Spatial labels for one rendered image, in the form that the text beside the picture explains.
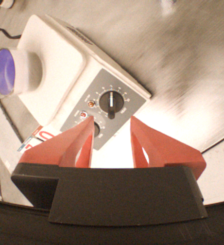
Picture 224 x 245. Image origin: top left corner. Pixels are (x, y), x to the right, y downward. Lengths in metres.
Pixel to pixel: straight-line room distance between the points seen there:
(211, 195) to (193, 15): 0.28
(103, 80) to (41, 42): 0.10
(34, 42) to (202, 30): 0.23
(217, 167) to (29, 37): 0.34
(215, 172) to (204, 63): 0.17
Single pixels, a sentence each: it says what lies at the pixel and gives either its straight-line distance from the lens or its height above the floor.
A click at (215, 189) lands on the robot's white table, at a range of 0.29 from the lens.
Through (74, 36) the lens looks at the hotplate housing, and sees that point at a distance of 0.21.
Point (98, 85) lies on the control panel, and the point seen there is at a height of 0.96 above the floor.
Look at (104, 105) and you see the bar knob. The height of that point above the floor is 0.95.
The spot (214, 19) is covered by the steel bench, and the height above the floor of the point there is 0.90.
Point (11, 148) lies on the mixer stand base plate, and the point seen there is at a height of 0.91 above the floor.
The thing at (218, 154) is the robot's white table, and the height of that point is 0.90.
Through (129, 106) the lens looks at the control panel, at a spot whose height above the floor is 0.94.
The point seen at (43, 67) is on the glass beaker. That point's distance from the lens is 0.20.
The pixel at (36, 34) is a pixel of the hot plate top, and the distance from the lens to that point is 0.23.
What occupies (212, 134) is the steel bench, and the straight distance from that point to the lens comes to 0.24.
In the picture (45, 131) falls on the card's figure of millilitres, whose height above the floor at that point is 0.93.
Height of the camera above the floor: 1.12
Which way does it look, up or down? 62 degrees down
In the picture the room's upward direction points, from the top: 122 degrees counter-clockwise
